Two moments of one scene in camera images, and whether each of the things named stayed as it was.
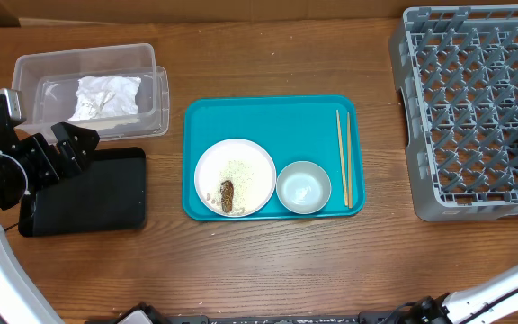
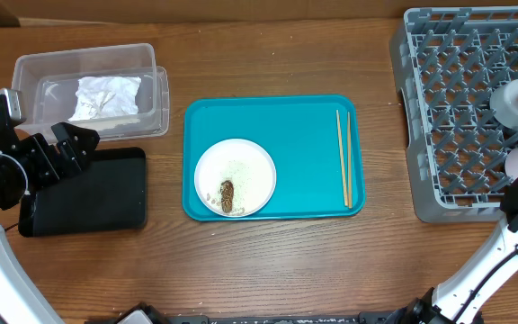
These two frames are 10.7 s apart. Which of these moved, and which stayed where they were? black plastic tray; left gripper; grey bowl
Moved: grey bowl
Stayed: left gripper; black plastic tray
